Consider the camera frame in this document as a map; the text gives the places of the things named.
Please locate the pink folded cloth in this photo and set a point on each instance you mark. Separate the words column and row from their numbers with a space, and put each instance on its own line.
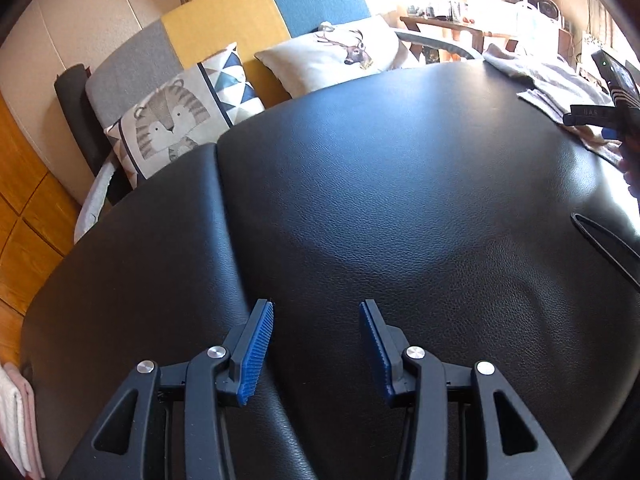
column 32, row 425

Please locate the wooden wardrobe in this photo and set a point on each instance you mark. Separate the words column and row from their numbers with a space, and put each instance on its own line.
column 25, row 200

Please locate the white folded cloth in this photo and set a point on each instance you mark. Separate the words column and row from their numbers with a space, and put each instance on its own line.
column 11, row 420

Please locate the beige knit sweater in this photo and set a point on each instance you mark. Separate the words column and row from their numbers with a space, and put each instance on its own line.
column 550, row 85

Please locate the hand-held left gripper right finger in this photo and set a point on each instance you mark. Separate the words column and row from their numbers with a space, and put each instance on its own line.
column 377, row 355

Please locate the wooden side table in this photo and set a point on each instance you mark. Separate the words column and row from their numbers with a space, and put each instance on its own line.
column 465, row 27

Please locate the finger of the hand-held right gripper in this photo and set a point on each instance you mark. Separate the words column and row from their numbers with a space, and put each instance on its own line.
column 590, row 115
column 610, row 134

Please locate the tiger print cushion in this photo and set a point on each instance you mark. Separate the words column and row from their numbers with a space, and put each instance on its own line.
column 170, row 120

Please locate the grey yellow blue sofa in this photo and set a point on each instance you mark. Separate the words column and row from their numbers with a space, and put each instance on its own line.
column 220, row 25

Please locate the small black fan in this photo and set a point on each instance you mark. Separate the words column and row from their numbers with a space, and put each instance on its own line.
column 547, row 10

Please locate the black rolled mat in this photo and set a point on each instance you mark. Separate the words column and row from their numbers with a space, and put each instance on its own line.
column 75, row 110

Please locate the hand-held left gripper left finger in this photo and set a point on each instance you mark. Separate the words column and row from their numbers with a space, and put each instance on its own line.
column 257, row 355

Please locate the deer print cushion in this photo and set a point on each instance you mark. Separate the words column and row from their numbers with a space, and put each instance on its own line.
column 310, row 60

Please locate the white plastic appliance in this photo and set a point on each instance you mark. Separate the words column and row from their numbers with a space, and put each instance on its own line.
column 532, row 30

